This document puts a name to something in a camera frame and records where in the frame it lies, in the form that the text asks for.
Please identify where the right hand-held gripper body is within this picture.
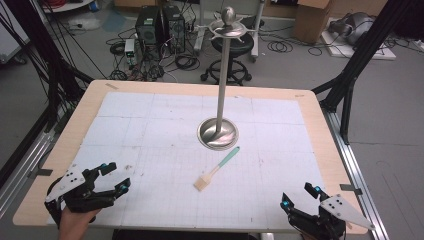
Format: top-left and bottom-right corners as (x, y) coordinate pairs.
(287, 193), (376, 240)

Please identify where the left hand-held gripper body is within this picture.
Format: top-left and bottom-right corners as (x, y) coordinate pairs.
(44, 163), (117, 222)

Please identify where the teal-handled pastry brush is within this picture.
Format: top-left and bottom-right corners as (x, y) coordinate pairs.
(193, 146), (241, 193)

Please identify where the metal utensil stand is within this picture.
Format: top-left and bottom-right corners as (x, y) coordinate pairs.
(196, 5), (258, 152)

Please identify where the person's left hand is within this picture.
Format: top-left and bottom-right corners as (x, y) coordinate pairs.
(58, 205), (102, 240)

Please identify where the black tape strip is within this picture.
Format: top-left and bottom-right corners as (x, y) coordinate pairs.
(339, 183), (364, 196)
(27, 167), (54, 178)

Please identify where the white grid mat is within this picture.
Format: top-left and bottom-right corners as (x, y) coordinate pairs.
(46, 91), (329, 231)

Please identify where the small grey power supply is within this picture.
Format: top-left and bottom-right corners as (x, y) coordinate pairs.
(123, 38), (136, 66)

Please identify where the black computer tower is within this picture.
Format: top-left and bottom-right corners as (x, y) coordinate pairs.
(135, 5), (165, 47)
(162, 4), (186, 55)

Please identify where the black round stool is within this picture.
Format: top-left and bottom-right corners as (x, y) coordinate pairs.
(200, 32), (265, 87)

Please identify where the white flat board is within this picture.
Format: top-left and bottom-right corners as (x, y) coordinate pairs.
(320, 32), (398, 62)

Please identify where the grey bag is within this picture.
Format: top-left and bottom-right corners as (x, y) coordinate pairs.
(327, 11), (378, 47)

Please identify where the cardboard box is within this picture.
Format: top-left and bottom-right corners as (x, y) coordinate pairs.
(292, 0), (338, 45)

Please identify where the aluminium rail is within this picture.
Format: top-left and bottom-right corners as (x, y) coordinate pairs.
(0, 129), (57, 219)
(322, 109), (390, 240)

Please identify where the coiled black cable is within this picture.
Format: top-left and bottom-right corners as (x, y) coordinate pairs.
(109, 41), (126, 57)
(174, 54), (201, 72)
(266, 39), (294, 54)

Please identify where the black metal frame post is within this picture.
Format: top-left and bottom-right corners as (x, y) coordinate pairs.
(4, 0), (95, 132)
(311, 0), (415, 146)

